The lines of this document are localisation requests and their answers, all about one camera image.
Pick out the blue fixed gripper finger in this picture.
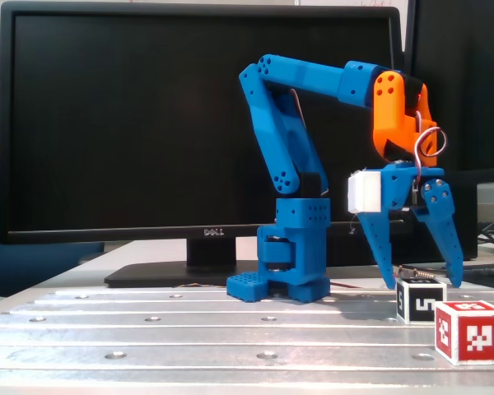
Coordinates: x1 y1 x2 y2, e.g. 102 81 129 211
357 207 397 290

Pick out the cable with gold jack plug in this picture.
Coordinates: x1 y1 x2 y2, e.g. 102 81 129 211
394 265 437 280

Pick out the white bracket with small camera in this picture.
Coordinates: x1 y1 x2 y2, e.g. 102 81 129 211
346 168 383 215

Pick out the thick black cable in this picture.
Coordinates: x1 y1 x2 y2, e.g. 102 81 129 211
440 265 494 285

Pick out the wrist servo cable loop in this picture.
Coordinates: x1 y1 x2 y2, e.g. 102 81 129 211
413 110 449 182

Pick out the slotted aluminium base plate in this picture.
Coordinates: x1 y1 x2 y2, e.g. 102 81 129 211
0 286 494 388

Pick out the black Dell monitor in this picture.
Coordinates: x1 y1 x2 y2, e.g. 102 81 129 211
0 0 412 289

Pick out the red cube with white markers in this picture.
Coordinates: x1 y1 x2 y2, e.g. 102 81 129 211
435 300 494 366

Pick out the arm servo cable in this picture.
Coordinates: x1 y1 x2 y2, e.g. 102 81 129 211
290 88 330 198

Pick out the black monitor without logo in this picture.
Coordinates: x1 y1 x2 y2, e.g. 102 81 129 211
403 0 494 186

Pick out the black cube with white markers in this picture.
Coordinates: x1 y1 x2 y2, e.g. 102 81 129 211
395 277 448 324

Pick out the blue gripper body with servo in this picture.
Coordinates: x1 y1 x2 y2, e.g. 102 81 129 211
380 162 445 215

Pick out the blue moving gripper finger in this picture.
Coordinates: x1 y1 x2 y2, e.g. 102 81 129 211
419 176 465 288

